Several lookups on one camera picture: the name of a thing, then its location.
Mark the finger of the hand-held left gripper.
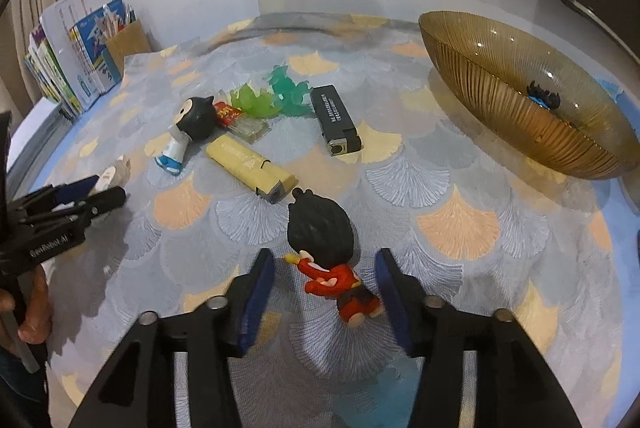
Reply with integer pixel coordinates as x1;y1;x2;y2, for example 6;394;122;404
30;186;127;234
15;174;101;215

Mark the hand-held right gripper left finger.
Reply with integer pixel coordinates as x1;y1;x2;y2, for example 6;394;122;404
67;249;275;428

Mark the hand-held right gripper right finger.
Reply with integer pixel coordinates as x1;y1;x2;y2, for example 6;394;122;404
376;248;583;428

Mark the clear round cartoon badge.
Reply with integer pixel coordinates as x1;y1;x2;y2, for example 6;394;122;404
97;155;132;189

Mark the black-haired figurine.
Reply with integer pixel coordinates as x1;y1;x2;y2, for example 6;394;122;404
154;94;218;175
284;188;383;326

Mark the yellow lighter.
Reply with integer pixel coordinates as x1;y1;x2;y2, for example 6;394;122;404
206;135;299;205

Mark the red lighter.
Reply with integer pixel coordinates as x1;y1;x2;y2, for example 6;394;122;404
214;103;268;144

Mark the green translucent figurine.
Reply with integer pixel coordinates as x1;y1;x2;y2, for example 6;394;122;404
229;84;278;121

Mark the black lighter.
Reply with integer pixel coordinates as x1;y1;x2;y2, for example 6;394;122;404
309;85;362;157

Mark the teal translucent figurine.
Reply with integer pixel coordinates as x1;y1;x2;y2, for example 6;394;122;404
265;65;313;116

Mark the amber ribbed glass bowl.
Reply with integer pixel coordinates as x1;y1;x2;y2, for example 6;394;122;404
418;10;635;181

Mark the person's left hand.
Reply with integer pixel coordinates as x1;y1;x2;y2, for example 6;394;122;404
0;265;53;354

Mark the row of books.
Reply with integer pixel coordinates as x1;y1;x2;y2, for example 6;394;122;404
25;0;126;116

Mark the brown pen holder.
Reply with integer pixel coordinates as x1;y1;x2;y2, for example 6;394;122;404
105;20;152;69

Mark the bunch of pencils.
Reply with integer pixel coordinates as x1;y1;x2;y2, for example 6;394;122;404
102;0;138;39

